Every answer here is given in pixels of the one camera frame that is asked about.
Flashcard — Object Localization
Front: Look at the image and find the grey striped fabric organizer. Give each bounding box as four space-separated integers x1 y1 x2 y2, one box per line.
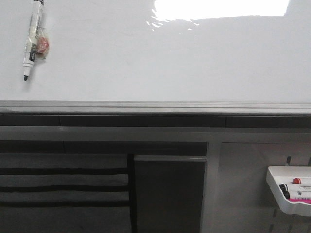
0 153 136 233

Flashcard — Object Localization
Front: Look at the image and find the white plastic marker tray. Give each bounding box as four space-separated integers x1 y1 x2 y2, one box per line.
266 166 311 217

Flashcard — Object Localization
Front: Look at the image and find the red capped marker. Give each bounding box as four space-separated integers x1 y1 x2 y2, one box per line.
292 177 311 185

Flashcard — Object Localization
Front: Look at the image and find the grey aluminium whiteboard frame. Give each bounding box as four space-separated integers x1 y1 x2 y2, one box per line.
0 100 311 116

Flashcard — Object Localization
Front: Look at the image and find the black white whiteboard marker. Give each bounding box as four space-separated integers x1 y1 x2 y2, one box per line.
23 0 44 81

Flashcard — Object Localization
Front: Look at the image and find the white whiteboard surface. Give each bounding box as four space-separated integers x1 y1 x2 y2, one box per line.
0 0 311 103

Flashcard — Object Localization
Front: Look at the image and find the pink eraser block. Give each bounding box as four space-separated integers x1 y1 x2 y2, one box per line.
288 199 311 204

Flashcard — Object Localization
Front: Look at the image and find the black capped marker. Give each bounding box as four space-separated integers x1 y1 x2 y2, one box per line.
279 184 311 192
283 191 311 200

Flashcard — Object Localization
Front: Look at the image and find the red magnet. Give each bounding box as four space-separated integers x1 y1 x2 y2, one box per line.
35 27 50 60

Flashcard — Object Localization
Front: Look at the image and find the black capped marker upper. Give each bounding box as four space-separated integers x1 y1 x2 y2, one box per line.
279 184 311 192

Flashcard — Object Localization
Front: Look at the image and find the dark grey panel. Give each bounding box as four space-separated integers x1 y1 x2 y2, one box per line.
134 155 207 233

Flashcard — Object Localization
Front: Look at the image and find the white pegboard panel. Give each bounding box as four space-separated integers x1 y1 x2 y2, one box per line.
213 143 311 233

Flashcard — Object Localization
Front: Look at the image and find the black capped marker lower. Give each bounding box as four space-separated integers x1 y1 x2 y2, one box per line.
283 191 311 200

